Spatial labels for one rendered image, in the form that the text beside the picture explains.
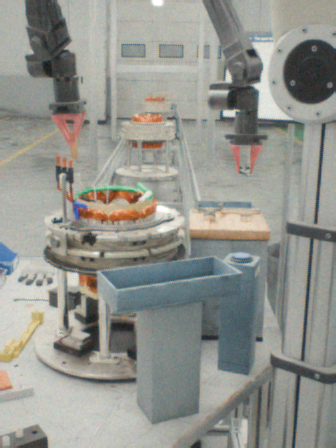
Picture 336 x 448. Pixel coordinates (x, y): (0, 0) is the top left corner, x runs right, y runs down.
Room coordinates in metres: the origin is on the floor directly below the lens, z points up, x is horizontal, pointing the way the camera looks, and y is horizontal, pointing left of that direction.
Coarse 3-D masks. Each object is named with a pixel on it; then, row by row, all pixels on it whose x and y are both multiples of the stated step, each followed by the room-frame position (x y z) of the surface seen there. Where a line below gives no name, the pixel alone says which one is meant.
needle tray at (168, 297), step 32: (128, 288) 1.06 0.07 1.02; (160, 288) 0.98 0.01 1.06; (192, 288) 1.00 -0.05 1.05; (224, 288) 1.03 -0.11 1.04; (160, 320) 0.99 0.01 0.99; (192, 320) 1.02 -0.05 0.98; (160, 352) 0.99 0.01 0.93; (192, 352) 1.02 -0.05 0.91; (160, 384) 0.99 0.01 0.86; (192, 384) 1.02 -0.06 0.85; (160, 416) 0.99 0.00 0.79
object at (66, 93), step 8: (56, 80) 1.36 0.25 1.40; (64, 80) 1.35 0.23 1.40; (72, 80) 1.36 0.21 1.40; (56, 88) 1.36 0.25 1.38; (64, 88) 1.35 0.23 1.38; (72, 88) 1.36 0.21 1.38; (56, 96) 1.36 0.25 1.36; (64, 96) 1.35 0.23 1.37; (72, 96) 1.36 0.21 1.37; (48, 104) 1.34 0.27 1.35; (56, 104) 1.33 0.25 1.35; (64, 104) 1.33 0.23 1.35; (72, 104) 1.33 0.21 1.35
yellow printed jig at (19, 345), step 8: (32, 312) 1.42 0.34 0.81; (40, 312) 1.42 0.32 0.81; (32, 320) 1.42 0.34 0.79; (40, 320) 1.42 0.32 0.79; (32, 328) 1.37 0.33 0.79; (24, 336) 1.33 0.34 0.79; (8, 344) 1.25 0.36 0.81; (16, 344) 1.25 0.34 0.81; (24, 344) 1.29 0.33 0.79; (0, 352) 1.22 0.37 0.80; (8, 352) 1.23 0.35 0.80; (16, 352) 1.24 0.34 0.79; (0, 360) 1.22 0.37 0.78; (8, 360) 1.22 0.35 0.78
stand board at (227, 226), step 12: (192, 216) 1.46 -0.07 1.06; (216, 216) 1.46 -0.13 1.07; (228, 216) 1.47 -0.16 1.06; (192, 228) 1.35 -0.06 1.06; (204, 228) 1.35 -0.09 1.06; (216, 228) 1.35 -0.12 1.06; (228, 228) 1.35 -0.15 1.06; (240, 228) 1.36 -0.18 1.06; (252, 228) 1.36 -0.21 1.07; (264, 228) 1.36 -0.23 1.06; (252, 240) 1.34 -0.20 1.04; (264, 240) 1.34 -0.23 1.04
